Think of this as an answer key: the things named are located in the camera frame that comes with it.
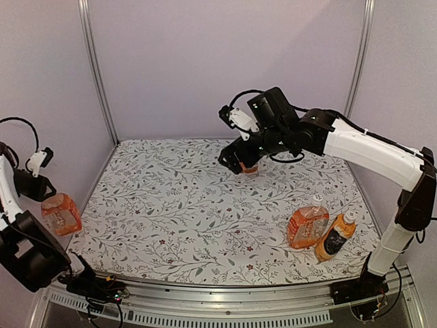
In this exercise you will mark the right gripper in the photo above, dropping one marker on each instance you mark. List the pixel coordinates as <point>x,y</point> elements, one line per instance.
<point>232,165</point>

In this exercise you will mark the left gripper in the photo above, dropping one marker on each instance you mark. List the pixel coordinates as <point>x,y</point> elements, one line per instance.
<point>37,193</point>

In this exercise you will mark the orange tea bottle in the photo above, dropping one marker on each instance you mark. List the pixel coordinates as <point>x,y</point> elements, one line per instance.
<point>61,214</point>
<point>307,224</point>
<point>249,170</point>

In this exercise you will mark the white bottle cap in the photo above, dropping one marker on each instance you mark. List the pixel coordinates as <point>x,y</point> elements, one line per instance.
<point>218,234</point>

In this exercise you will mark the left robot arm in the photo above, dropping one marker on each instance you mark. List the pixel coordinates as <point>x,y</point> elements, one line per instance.
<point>29,252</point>

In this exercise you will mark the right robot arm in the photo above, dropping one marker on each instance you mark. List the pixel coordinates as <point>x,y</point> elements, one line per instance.
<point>275,127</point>

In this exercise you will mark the dark label orange bottle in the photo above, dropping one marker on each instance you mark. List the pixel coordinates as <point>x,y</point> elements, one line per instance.
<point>339,232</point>

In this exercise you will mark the floral patterned table mat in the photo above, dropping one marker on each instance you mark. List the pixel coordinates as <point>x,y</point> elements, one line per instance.
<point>155,209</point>

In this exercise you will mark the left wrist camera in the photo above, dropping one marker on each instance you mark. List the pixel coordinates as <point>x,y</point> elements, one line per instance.
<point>39,160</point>

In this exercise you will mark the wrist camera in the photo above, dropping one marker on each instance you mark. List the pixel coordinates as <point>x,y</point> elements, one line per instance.
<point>235,118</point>
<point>39,160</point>

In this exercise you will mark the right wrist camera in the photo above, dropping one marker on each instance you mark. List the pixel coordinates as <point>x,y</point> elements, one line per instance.
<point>235,118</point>

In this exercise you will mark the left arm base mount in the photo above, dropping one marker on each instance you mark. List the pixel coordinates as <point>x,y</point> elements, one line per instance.
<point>86,283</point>

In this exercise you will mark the aluminium front rail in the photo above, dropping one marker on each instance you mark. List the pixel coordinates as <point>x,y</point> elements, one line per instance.
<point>162,304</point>

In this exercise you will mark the right aluminium frame post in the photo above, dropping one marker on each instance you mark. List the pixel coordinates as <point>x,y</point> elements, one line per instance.
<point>360,56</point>

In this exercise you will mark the aluminium frame post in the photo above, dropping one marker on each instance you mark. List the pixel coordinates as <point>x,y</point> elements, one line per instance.
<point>360,56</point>
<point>90,47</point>

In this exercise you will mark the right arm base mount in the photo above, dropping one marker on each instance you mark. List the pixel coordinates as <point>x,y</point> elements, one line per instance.
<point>367,290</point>

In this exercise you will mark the left aluminium frame post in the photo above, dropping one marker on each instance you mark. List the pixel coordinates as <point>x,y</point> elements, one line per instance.
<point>90,47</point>

